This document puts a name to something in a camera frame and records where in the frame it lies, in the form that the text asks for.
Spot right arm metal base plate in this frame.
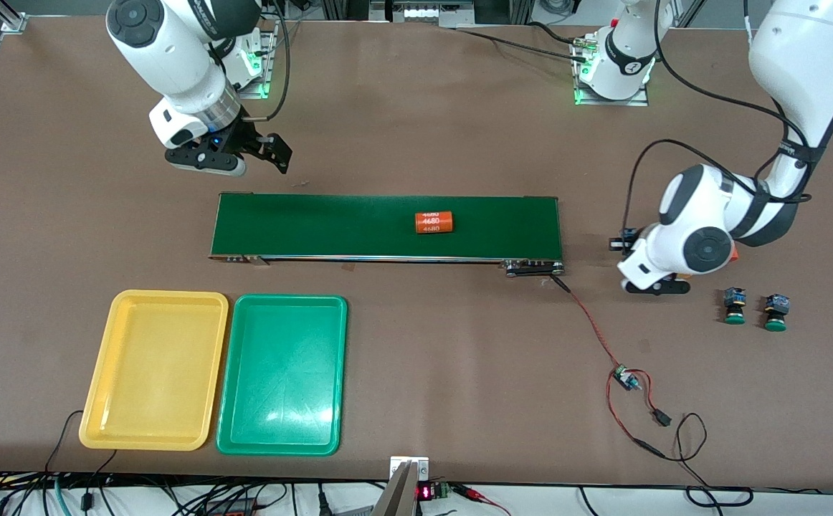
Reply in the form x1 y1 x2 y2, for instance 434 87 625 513
241 20 279 100

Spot aluminium corner extrusion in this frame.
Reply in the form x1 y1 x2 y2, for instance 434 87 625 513
0 0 28 33

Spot grey metal camera mount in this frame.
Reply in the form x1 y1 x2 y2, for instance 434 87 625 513
373 457 430 516

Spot red and black wire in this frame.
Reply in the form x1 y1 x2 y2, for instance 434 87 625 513
550 274 672 460

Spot red clip lead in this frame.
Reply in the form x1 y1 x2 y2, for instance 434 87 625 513
452 484 514 516

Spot white lit box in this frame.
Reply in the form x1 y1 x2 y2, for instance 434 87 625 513
386 0 476 27

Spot thin black looped cable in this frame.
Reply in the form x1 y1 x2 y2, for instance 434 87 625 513
664 412 754 508

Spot green push button switch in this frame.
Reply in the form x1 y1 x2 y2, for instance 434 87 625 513
763 293 790 333
723 287 747 325

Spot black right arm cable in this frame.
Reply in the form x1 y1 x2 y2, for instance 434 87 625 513
241 0 292 123

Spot black base power cable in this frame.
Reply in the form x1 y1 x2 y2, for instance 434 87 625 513
452 20 593 64

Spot green plastic tray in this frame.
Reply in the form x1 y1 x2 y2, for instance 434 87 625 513
216 295 348 457

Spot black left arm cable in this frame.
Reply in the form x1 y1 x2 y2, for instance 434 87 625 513
621 0 815 241

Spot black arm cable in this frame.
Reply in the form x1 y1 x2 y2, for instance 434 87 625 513
241 0 292 123
621 0 815 241

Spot thin black table cable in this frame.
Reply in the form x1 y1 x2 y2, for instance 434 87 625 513
44 410 118 477

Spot yellow plastic tray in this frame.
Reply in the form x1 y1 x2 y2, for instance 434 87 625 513
78 290 229 452

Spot green conveyor belt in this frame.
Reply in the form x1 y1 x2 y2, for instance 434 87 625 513
209 192 566 277

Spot tangled black cable bundle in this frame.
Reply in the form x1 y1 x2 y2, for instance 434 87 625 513
0 469 303 516

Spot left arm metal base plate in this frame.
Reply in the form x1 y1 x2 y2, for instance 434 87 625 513
573 36 650 107

